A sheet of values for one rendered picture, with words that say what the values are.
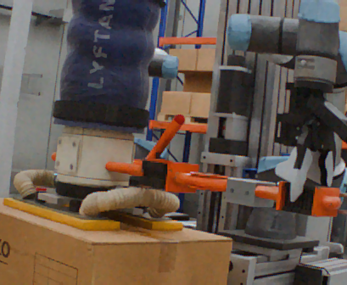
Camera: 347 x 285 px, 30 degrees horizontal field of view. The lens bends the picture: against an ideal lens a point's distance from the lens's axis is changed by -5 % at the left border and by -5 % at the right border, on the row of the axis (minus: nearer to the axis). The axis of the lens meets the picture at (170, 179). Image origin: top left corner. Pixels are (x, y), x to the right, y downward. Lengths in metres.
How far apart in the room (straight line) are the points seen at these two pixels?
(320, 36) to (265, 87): 0.99
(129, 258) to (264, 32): 0.50
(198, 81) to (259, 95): 9.03
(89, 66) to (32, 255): 0.43
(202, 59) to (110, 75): 9.12
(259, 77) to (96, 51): 0.79
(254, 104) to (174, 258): 0.87
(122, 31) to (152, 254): 0.50
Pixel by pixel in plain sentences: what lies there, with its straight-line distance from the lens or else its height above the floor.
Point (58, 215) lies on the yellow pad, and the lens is 1.42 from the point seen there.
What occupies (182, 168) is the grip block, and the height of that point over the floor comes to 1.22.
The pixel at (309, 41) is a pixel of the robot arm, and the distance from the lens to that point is 1.15.
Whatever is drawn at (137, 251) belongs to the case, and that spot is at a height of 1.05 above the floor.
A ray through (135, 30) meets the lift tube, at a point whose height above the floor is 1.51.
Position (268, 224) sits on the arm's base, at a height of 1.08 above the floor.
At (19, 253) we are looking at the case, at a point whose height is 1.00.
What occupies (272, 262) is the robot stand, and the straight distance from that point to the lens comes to 1.84.
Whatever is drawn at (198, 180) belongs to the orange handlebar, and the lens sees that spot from 1.28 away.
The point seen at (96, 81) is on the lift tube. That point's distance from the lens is 1.46.
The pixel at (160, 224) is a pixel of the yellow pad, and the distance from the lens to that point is 1.49.
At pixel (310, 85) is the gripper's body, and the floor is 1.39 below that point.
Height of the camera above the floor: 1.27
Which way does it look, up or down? 3 degrees down
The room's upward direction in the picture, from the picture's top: 6 degrees clockwise
